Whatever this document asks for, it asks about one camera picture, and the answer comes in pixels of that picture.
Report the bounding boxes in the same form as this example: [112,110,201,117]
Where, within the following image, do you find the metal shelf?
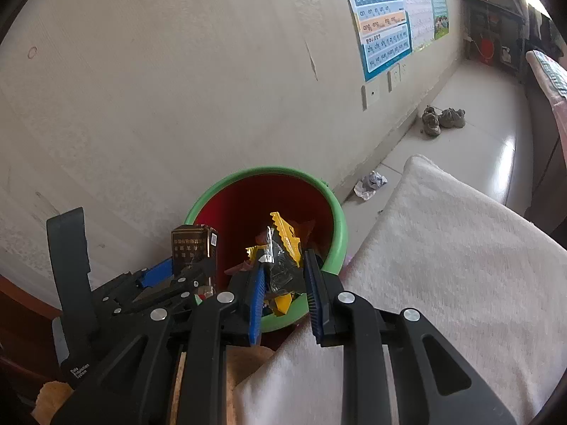
[461,0,528,72]

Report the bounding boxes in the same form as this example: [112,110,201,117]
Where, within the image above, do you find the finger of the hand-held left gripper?
[91,257,175,306]
[116,257,220,319]

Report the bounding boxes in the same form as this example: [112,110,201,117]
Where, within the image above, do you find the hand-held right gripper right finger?
[303,248,519,425]

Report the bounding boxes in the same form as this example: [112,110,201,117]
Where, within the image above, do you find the crumpled grey white paper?
[353,170,388,201]

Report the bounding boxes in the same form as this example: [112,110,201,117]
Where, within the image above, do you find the white towel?
[232,155,567,425]

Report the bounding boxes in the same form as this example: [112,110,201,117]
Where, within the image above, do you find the green wall poster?
[425,0,449,40]

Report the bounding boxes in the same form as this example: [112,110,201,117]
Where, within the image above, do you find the blue wall poster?
[339,0,412,83]

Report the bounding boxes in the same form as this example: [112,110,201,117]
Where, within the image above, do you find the yellow snack wrapper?
[245,211,307,317]

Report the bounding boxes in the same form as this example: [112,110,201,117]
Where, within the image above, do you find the dark wooden furniture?
[0,274,63,403]

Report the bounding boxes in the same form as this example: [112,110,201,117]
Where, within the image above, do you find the grey shoe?
[436,107,467,128]
[421,106,442,136]

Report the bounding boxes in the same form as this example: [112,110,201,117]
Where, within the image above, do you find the dark brown carton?
[170,225,219,295]

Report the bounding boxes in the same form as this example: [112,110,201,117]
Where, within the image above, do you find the white and pink wall poster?
[396,0,435,51]

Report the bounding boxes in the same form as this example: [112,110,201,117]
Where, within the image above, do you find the dark hanging clothes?
[527,0,563,49]

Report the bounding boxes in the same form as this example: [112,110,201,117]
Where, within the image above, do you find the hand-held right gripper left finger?
[53,263,266,425]

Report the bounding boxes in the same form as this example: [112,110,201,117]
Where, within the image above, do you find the red bin with green rim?
[184,166,349,333]

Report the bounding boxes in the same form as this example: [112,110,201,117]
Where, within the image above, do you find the white wall socket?
[361,85,381,111]
[387,63,408,93]

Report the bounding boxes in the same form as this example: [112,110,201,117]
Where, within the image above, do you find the tan fluffy cushion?
[35,344,276,425]

